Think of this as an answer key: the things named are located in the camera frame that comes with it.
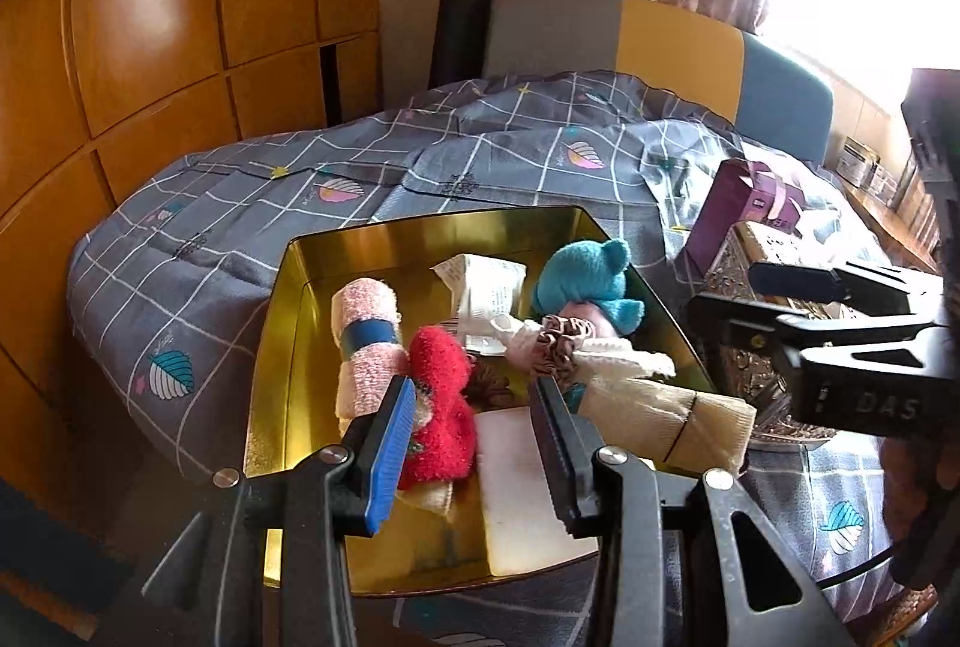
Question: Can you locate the teal fluffy sock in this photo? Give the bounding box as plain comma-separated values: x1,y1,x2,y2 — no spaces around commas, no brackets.
534,237,646,337

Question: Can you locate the wooden desk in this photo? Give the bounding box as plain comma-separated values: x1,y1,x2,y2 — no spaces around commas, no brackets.
832,167,942,277

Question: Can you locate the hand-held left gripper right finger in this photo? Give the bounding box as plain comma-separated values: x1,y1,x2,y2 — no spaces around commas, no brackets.
529,377,852,647

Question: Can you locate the mauve scrunchie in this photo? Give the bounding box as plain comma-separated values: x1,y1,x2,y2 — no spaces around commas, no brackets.
540,315,593,389

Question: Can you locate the black cable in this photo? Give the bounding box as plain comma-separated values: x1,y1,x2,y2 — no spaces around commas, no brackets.
816,538,905,592

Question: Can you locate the pink towel roll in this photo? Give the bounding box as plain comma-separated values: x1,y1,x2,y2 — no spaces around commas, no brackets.
330,278,410,438

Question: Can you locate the white plastic wipes packet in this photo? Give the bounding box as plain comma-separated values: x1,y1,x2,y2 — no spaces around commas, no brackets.
431,253,530,356

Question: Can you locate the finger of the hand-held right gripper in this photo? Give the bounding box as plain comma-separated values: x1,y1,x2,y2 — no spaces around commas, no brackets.
748,258,940,320
688,293,944,369

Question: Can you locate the red fluffy sock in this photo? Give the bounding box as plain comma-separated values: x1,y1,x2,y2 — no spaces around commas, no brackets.
397,326,481,517

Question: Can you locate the gold tin box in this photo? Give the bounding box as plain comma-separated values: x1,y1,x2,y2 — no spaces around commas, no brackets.
244,204,721,595

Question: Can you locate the beige cloth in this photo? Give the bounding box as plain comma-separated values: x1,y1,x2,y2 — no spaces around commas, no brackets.
581,377,758,476

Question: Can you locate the silver embossed box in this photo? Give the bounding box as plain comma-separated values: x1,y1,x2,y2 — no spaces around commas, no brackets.
690,219,856,449

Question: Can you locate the grey checked leaf-print blanket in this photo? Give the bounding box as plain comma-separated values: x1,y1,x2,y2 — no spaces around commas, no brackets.
67,70,938,647

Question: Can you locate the black rolled mat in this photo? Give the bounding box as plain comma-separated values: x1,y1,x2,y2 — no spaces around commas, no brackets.
427,0,500,89

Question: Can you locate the wooden wardrobe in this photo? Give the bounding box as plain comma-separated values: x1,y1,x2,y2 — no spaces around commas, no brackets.
0,0,383,543

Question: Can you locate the cream sock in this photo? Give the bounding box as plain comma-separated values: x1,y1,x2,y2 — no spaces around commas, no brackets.
504,315,676,386

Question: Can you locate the white soap bar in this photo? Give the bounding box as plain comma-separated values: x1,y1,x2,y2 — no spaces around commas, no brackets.
476,408,601,577

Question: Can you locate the purple cardboard box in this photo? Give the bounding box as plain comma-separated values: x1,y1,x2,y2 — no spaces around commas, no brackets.
686,158,807,273

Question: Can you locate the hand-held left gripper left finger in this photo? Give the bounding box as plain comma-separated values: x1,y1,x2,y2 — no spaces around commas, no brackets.
142,375,418,647

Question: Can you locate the grey yellow blue headboard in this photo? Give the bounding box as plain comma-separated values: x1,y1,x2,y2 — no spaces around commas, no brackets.
480,0,835,164

